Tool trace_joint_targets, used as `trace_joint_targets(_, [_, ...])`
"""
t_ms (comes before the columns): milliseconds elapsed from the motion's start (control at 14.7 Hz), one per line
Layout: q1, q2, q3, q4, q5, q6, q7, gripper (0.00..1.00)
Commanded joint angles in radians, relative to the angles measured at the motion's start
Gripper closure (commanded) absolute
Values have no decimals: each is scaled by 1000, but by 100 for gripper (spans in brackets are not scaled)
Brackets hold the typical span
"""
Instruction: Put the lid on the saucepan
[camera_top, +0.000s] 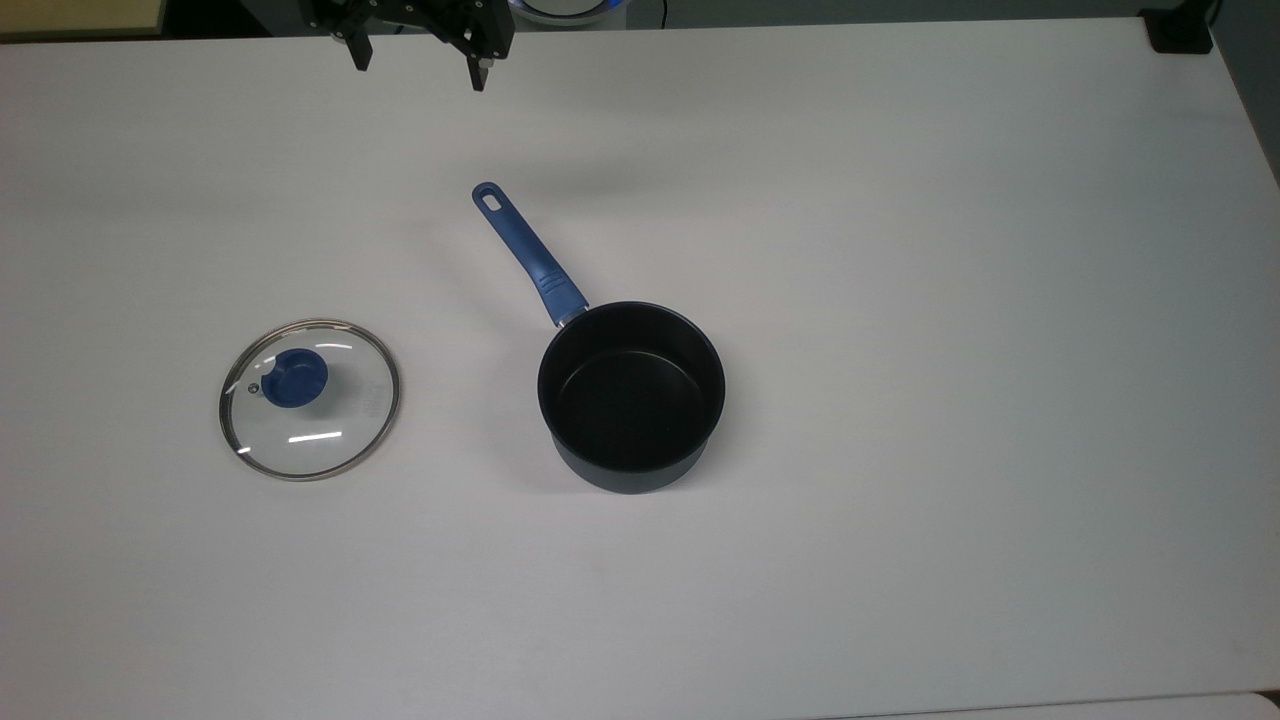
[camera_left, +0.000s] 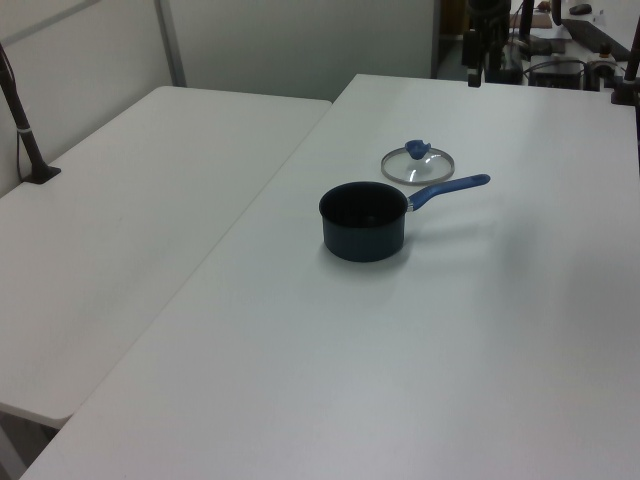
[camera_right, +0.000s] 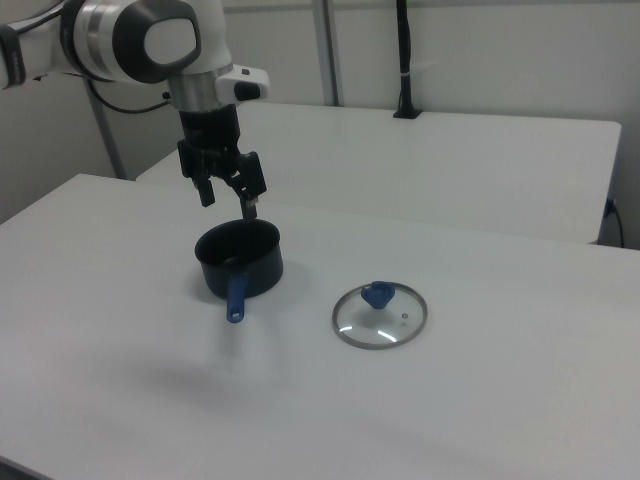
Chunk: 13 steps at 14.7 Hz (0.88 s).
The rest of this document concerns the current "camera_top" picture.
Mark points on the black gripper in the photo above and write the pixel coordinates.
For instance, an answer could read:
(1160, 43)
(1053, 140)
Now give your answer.
(410, 12)

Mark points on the yellowish wooden board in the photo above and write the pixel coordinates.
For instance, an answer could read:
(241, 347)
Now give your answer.
(80, 16)

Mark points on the black table clamp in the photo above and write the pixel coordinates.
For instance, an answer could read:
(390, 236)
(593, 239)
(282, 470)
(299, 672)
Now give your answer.
(1178, 30)

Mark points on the white round base blue light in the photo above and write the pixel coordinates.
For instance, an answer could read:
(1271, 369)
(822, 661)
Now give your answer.
(568, 10)

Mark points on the glass lid with blue knob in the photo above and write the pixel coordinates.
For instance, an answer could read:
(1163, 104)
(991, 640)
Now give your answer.
(295, 378)

